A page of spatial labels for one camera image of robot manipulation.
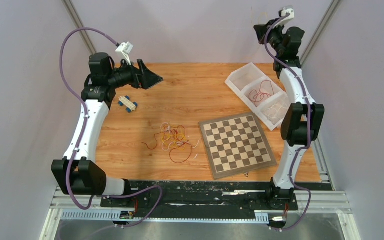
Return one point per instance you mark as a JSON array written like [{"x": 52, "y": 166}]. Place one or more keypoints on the wooden chessboard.
[{"x": 235, "y": 145}]

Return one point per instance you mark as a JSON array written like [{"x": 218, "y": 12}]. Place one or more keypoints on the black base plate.
[{"x": 208, "y": 200}]

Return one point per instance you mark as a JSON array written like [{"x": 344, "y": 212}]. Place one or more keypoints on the white blue toy car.
[{"x": 130, "y": 106}]

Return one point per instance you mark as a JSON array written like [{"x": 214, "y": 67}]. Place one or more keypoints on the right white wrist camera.
[{"x": 287, "y": 14}]

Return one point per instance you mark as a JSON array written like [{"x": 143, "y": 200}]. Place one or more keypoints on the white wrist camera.
[
  {"x": 123, "y": 52},
  {"x": 287, "y": 14}
]

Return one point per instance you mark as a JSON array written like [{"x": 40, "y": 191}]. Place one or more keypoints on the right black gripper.
[{"x": 262, "y": 31}]

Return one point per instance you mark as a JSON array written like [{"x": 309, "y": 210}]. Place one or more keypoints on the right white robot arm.
[{"x": 302, "y": 122}]

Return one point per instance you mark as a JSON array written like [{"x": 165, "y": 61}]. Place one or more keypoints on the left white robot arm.
[{"x": 77, "y": 172}]

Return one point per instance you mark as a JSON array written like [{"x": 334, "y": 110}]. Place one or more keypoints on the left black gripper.
[{"x": 144, "y": 78}]

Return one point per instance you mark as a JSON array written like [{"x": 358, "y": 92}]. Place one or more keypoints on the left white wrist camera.
[{"x": 123, "y": 52}]

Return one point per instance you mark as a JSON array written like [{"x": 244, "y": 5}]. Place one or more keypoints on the white three-compartment tray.
[{"x": 260, "y": 94}]

